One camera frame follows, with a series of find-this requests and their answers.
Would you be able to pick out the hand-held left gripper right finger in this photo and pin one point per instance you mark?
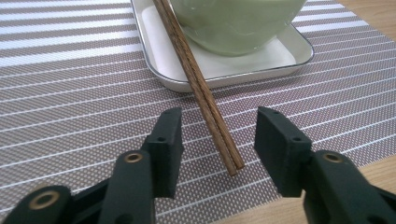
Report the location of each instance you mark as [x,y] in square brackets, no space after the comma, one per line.
[283,155]

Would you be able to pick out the light green bowl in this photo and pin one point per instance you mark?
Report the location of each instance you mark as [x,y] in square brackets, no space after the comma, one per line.
[236,31]

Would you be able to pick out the grey striped placemat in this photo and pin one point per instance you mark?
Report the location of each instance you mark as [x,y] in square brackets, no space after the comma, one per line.
[62,109]

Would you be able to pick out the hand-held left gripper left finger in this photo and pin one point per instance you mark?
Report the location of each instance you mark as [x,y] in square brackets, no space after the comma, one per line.
[165,161]

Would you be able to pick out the white square tray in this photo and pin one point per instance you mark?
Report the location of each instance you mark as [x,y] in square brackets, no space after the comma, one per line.
[165,59]

